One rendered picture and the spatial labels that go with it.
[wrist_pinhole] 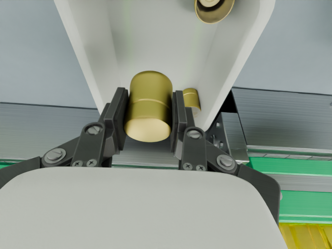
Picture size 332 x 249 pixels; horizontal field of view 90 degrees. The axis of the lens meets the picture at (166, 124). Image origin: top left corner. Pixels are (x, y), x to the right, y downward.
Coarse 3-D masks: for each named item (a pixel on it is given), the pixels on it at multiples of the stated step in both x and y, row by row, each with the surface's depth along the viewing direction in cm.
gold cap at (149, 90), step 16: (144, 80) 12; (160, 80) 12; (144, 96) 11; (160, 96) 11; (128, 112) 11; (144, 112) 10; (160, 112) 11; (128, 128) 11; (144, 128) 11; (160, 128) 11
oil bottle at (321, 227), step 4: (320, 224) 31; (324, 224) 31; (328, 224) 31; (320, 228) 31; (324, 228) 31; (328, 228) 31; (320, 232) 31; (324, 232) 30; (328, 232) 30; (324, 236) 30; (328, 236) 30; (324, 240) 30; (328, 240) 30; (328, 244) 30; (328, 248) 29
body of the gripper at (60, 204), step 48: (0, 192) 6; (48, 192) 6; (96, 192) 6; (144, 192) 6; (192, 192) 6; (240, 192) 6; (0, 240) 4; (48, 240) 4; (96, 240) 4; (144, 240) 5; (192, 240) 5; (240, 240) 5
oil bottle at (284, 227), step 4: (280, 224) 30; (284, 224) 30; (288, 224) 30; (280, 228) 30; (284, 228) 30; (288, 228) 30; (284, 232) 30; (288, 232) 30; (284, 236) 29; (288, 236) 29; (292, 236) 30; (284, 240) 29; (288, 240) 29; (292, 240) 29; (288, 244) 29; (292, 244) 29; (288, 248) 28; (292, 248) 28; (296, 248) 29
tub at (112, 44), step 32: (64, 0) 13; (96, 0) 17; (128, 0) 19; (160, 0) 19; (192, 0) 19; (256, 0) 13; (96, 32) 18; (128, 32) 22; (160, 32) 22; (192, 32) 22; (224, 32) 19; (256, 32) 14; (96, 64) 19; (128, 64) 26; (160, 64) 26; (192, 64) 26; (224, 64) 19; (96, 96) 22; (128, 96) 31; (224, 96) 21
